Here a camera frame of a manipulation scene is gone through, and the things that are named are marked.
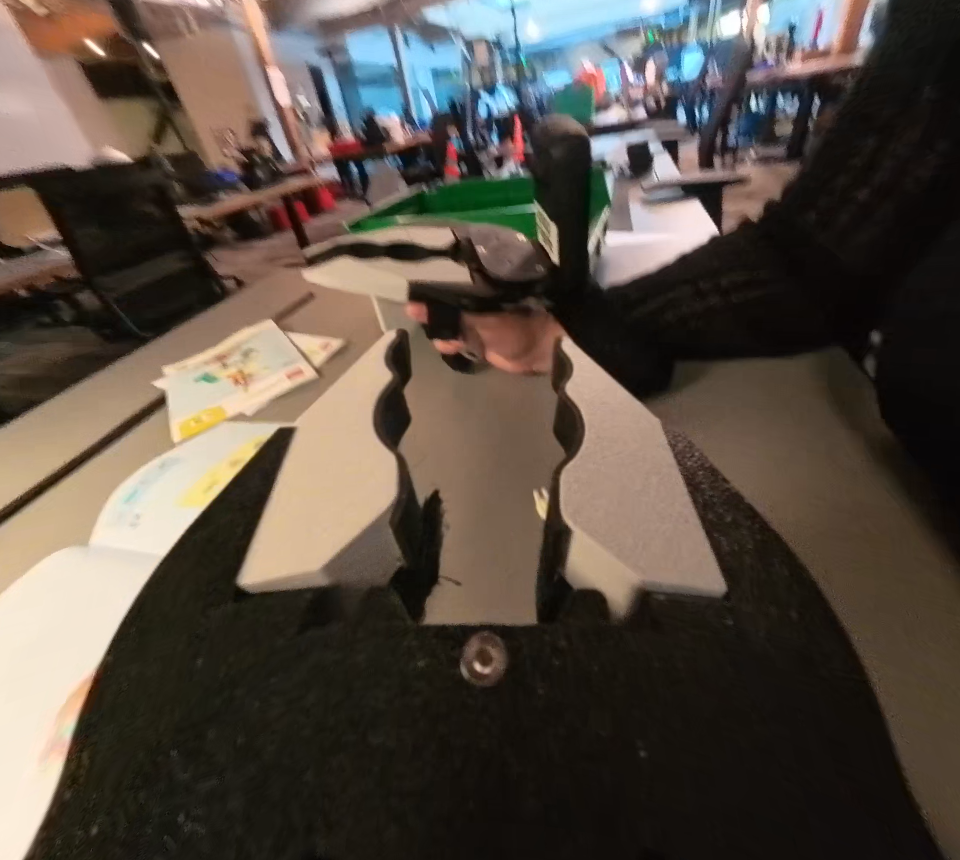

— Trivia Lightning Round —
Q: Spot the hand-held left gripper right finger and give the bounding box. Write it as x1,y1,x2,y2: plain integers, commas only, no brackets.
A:
536,335,729,621

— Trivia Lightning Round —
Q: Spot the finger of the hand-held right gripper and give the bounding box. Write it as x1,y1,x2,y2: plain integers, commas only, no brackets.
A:
302,248,471,299
318,226,461,263

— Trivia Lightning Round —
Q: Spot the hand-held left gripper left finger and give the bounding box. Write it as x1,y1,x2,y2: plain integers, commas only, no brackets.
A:
236,329,414,593

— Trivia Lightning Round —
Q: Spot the closed lego instruction booklet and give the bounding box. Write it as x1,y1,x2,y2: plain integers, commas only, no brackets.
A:
153,318,322,443

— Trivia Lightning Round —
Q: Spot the open lego instruction booklet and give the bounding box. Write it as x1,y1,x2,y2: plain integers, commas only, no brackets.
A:
0,419,280,860

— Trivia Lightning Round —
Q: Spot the person's right hand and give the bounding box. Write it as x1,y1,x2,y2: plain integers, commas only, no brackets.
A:
405,301,565,377

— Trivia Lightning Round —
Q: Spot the green plastic bin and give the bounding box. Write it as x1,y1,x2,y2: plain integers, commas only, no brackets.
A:
345,171,610,263

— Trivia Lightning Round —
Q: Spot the small white leaflet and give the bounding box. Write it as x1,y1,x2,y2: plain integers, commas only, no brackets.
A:
285,330,348,371

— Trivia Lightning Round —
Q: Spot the red stool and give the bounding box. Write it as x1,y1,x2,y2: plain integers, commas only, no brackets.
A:
266,188,340,233

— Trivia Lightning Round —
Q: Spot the long wooden table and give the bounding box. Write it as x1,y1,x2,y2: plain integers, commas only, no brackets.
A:
176,171,333,248

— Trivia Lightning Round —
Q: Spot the black mesh chair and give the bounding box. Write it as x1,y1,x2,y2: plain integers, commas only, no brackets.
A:
33,158,230,340

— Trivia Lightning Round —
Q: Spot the wooden table with black legs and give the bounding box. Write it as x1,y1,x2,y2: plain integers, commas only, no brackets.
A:
738,50,865,156

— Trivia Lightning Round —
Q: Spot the person's black-clothed torso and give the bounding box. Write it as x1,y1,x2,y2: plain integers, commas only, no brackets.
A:
757,0,960,524

